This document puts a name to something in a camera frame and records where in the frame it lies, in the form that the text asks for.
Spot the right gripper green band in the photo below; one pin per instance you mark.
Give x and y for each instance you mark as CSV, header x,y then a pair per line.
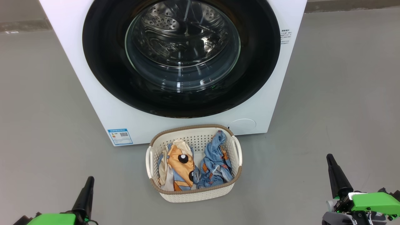
x,y
375,203

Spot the orange blue cream cartoon garment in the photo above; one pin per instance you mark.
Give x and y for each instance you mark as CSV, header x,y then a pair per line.
x,y
178,165

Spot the blue bear print garment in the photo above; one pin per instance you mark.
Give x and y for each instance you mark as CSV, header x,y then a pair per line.
x,y
215,162

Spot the cream perforated laundry basket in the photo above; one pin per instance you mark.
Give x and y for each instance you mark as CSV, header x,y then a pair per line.
x,y
190,195

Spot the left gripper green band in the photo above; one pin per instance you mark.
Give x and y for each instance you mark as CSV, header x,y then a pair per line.
x,y
53,219

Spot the black round glass washer door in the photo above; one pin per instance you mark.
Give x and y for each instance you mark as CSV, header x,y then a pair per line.
x,y
103,62

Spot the round white filter cover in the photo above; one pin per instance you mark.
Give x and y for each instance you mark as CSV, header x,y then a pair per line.
x,y
242,126

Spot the blue energy label sticker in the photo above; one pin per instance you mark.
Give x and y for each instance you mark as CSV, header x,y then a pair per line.
x,y
120,137

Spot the white front-load washing machine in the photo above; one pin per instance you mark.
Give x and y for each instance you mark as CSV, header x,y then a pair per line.
x,y
259,106

